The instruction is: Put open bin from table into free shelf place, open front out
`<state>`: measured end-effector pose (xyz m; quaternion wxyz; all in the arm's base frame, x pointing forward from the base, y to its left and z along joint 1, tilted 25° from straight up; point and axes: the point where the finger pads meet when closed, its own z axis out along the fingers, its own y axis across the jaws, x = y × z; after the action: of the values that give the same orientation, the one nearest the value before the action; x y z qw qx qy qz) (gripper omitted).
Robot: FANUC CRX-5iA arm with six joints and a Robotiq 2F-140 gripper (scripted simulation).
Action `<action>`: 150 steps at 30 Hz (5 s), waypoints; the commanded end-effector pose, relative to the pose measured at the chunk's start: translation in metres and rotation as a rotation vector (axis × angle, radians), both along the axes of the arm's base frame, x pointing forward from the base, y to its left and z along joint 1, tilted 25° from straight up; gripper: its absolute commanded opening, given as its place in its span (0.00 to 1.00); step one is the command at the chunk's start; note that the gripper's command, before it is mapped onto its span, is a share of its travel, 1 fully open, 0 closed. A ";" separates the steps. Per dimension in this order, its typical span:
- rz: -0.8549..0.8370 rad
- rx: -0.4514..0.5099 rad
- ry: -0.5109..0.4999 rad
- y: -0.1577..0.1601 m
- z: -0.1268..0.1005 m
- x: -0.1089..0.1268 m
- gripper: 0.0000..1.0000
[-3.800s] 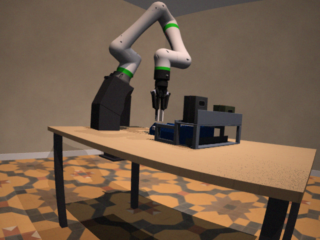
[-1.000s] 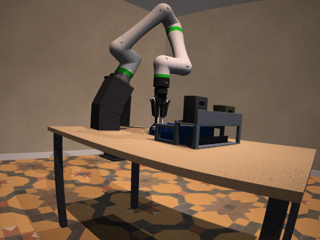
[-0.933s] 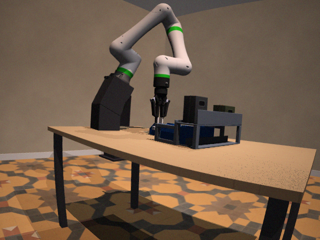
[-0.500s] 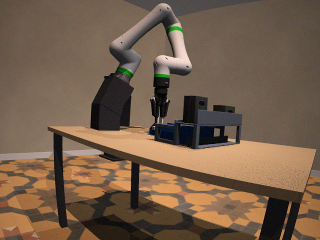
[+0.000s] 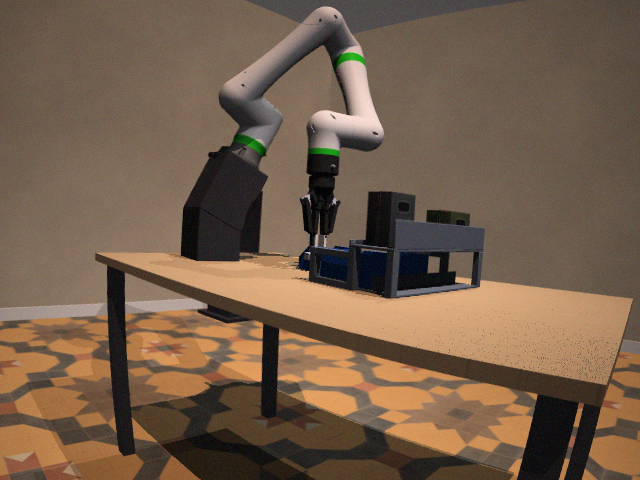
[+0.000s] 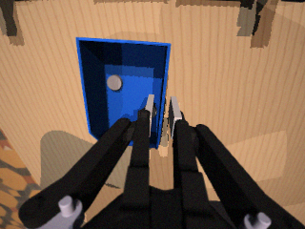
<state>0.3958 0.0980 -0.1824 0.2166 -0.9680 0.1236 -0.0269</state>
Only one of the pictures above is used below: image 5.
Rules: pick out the blue bin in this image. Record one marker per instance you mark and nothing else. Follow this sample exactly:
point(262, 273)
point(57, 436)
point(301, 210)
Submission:
point(412, 263)
point(371, 264)
point(304, 264)

